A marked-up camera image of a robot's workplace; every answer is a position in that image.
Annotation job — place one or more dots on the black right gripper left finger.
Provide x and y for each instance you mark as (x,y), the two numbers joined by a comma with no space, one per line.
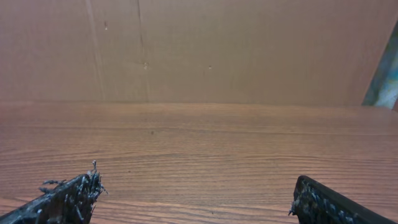
(70,201)

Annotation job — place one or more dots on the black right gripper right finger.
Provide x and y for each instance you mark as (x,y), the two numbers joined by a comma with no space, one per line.
(315,203)

